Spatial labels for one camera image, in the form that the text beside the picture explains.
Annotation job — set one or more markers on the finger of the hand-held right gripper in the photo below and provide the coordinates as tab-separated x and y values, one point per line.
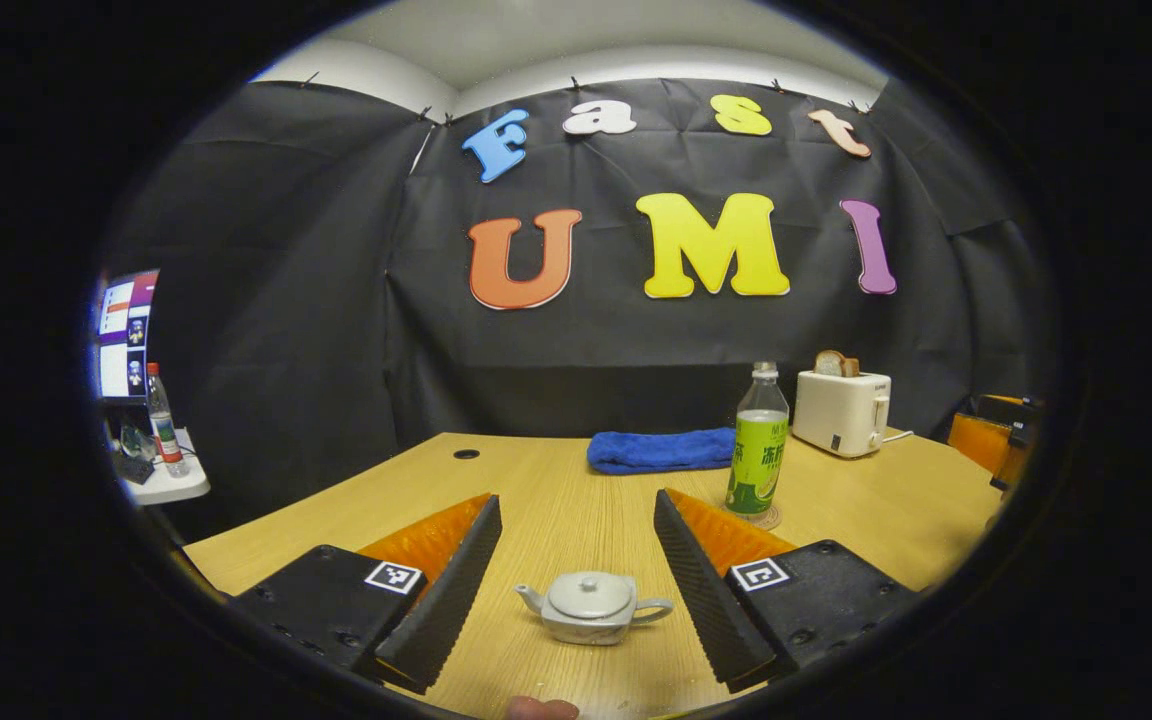
976	442
1008	405

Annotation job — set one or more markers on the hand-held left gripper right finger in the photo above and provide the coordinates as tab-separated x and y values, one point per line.
701	590

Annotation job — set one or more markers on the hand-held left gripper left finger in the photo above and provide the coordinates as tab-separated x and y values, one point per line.
446	600

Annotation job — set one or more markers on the round wooden coaster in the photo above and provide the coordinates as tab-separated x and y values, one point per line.
771	520

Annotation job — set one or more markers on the white teacup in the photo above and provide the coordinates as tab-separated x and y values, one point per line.
591	630

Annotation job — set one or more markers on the green label water bottle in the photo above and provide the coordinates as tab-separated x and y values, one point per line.
758	460

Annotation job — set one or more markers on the red cap water bottle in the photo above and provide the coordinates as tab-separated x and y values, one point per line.
164	430

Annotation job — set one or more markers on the white toaster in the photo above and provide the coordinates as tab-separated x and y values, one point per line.
836	410

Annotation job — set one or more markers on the blue towel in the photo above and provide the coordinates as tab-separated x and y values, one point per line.
661	450

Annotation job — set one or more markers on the bread slice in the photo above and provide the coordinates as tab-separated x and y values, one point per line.
831	363

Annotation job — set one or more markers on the black backdrop cloth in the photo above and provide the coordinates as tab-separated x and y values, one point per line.
636	350

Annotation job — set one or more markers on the white side table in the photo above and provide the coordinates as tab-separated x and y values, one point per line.
176	485

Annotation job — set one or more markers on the black keyboard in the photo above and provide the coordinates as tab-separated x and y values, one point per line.
134	468

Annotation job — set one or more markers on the clear plastic bag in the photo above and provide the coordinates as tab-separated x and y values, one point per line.
136	440

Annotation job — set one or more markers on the computer monitor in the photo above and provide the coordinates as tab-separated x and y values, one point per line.
126	335

